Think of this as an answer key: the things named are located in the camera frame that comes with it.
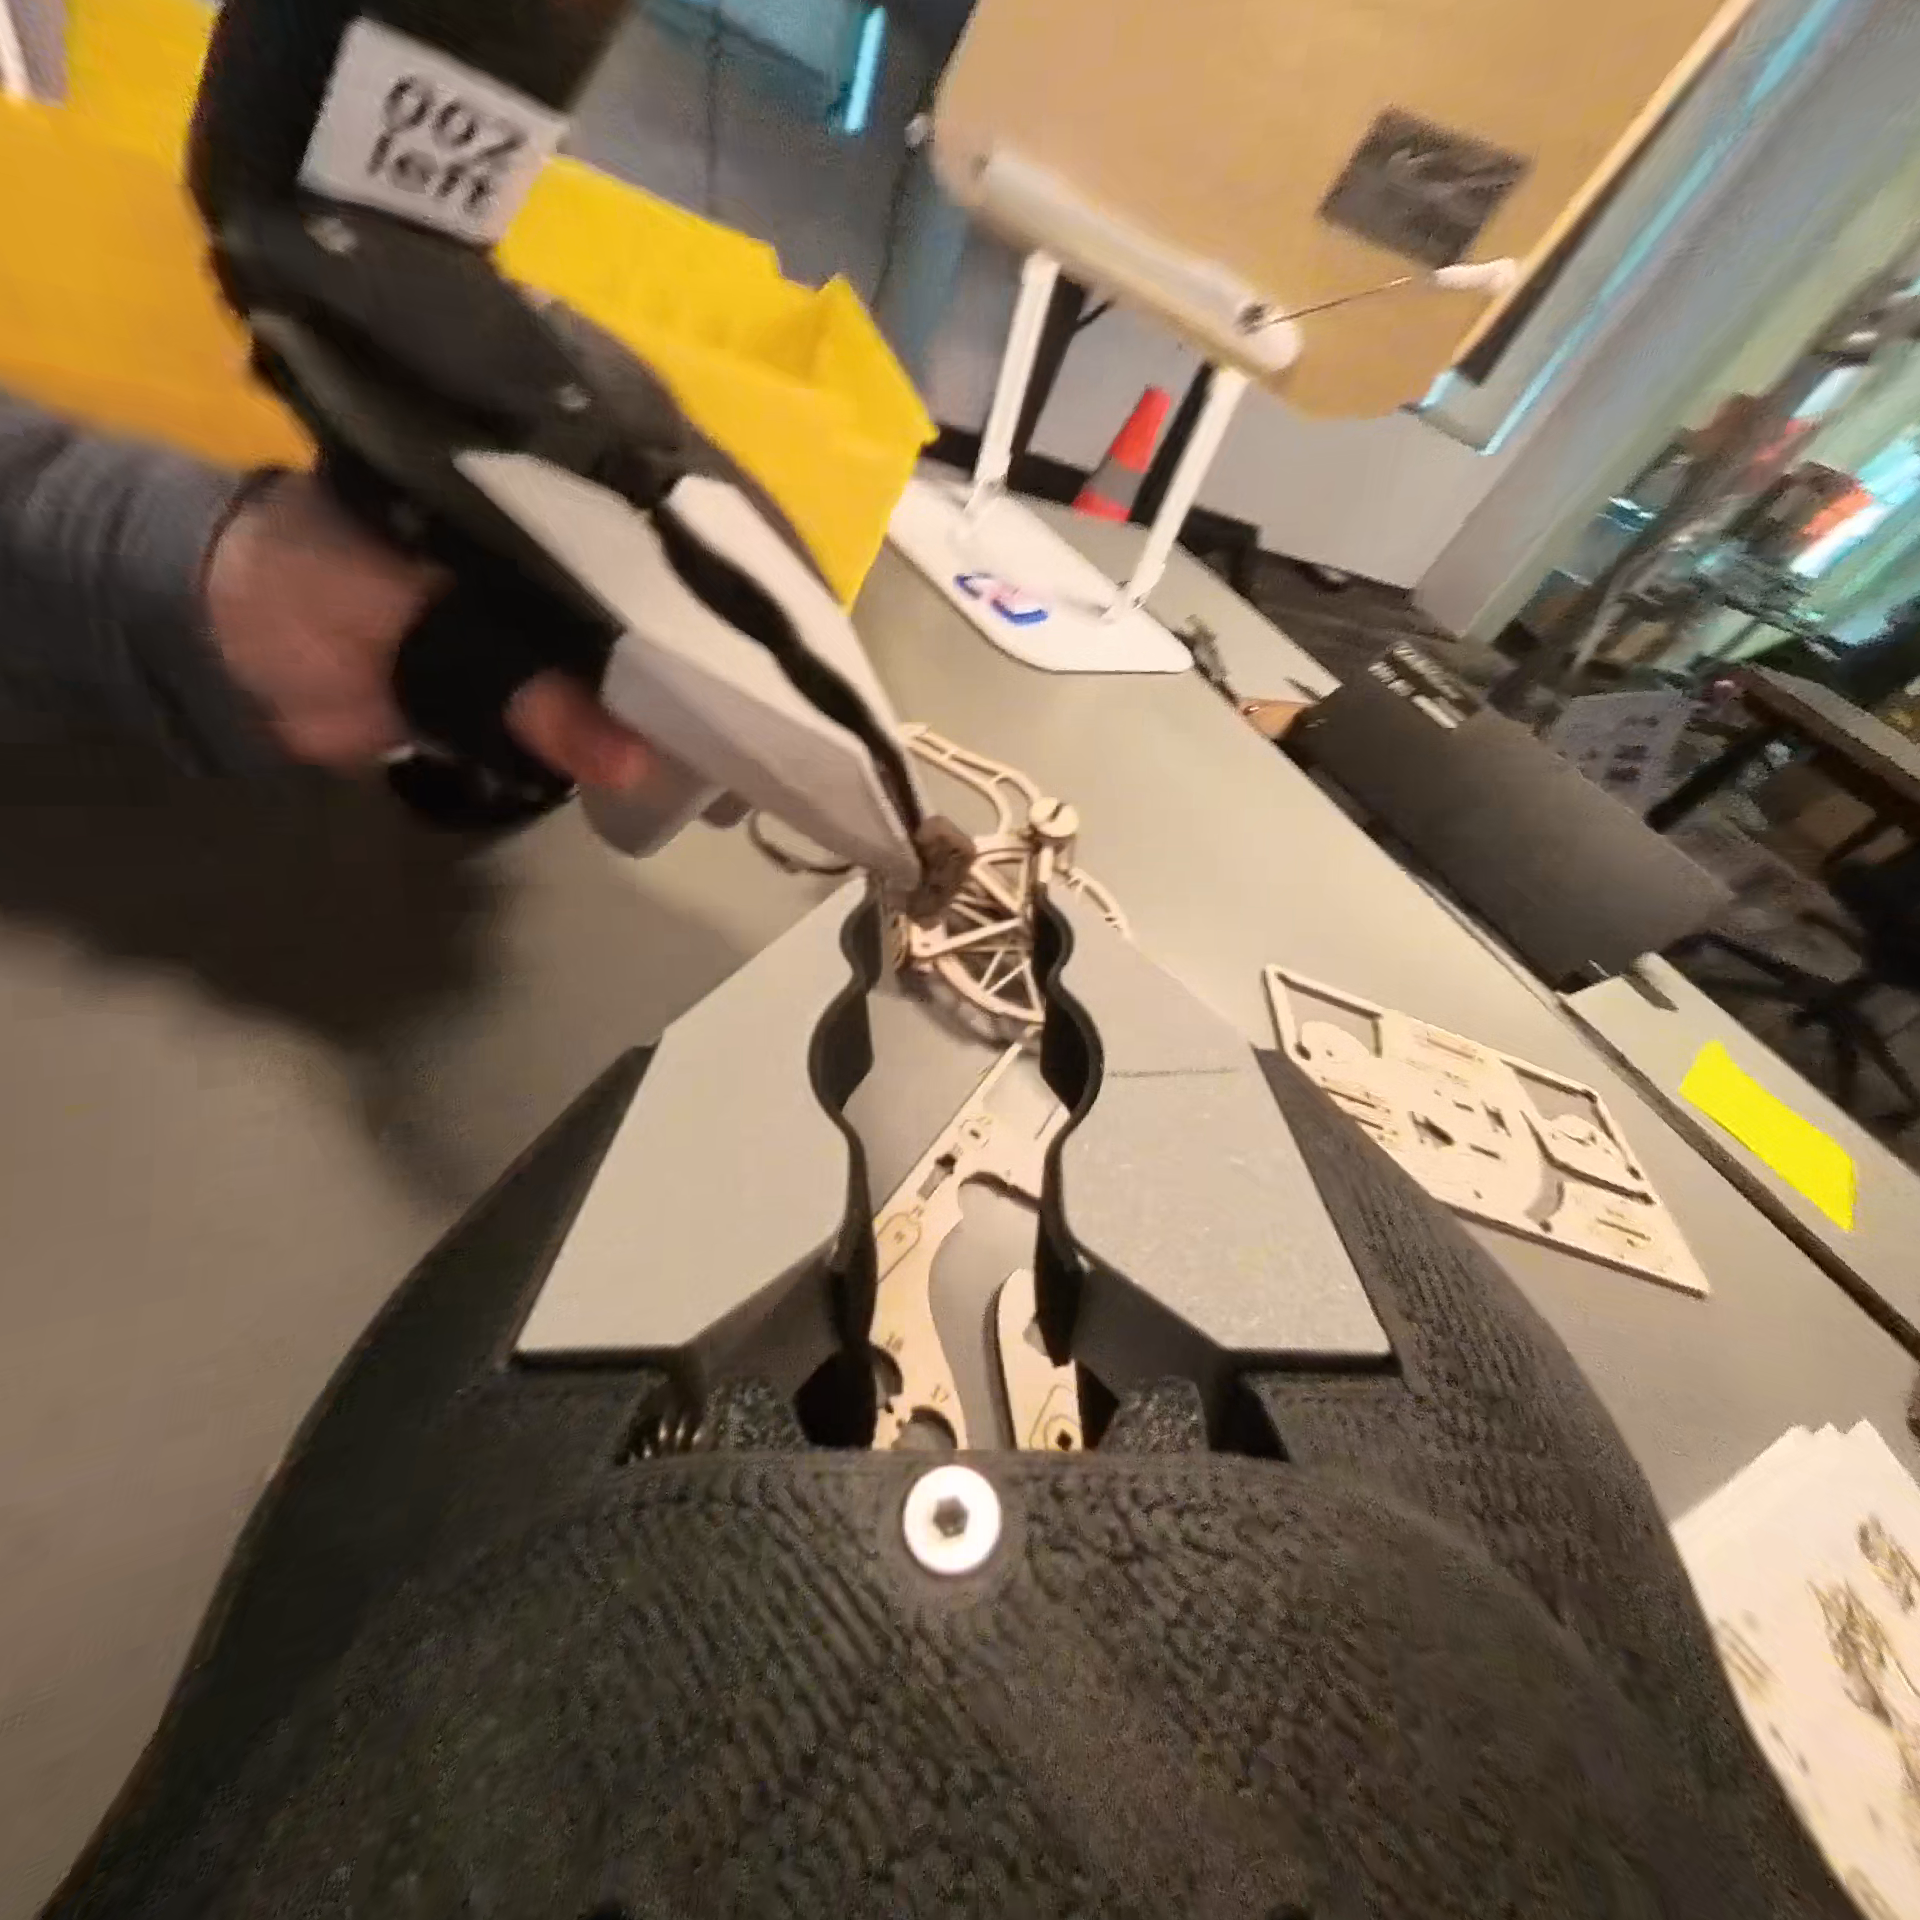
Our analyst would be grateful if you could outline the person's left forearm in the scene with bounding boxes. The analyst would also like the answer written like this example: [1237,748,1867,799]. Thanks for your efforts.
[0,392,295,781]

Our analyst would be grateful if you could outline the wooden part sheet with curved cutouts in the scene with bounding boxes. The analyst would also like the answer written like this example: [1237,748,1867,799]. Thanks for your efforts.
[867,1035,1084,1454]

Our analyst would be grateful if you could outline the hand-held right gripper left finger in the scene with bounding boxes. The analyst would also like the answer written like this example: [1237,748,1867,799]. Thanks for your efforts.
[516,881,905,1364]

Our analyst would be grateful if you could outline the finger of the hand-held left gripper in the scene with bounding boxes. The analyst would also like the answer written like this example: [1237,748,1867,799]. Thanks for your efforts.
[453,450,930,889]
[656,468,930,845]

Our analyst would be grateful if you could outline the yellow sticky note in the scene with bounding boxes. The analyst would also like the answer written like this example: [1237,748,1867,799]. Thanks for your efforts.
[1678,1041,1863,1234]

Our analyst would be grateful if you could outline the black folder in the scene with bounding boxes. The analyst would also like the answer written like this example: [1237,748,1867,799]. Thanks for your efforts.
[1286,642,1735,995]

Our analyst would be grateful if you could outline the white panel stand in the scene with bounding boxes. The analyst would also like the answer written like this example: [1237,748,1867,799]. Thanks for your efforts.
[882,246,1309,677]

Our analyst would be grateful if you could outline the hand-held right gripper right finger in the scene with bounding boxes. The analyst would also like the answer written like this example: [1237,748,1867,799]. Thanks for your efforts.
[1031,897,1391,1364]

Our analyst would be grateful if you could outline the tan board panel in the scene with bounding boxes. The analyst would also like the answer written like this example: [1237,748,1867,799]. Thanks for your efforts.
[928,0,1759,425]

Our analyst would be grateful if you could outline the printed instruction papers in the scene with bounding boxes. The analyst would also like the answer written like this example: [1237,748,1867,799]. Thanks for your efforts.
[1669,1416,1920,1920]

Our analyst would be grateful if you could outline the rectangular wooden part sheet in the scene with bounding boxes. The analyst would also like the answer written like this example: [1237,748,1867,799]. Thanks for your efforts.
[1263,963,1712,1302]

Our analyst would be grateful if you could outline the person's left hand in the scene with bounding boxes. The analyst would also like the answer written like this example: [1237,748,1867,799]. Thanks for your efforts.
[203,468,664,800]

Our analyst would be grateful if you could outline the wooden bicycle model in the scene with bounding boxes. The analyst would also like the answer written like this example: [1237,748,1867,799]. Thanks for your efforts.
[749,720,1130,1055]

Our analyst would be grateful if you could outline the yellow plastic bin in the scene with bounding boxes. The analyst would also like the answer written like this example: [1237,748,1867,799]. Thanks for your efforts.
[0,0,940,607]

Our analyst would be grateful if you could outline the orange traffic cone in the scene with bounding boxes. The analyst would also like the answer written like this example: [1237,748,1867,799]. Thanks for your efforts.
[1071,384,1177,524]

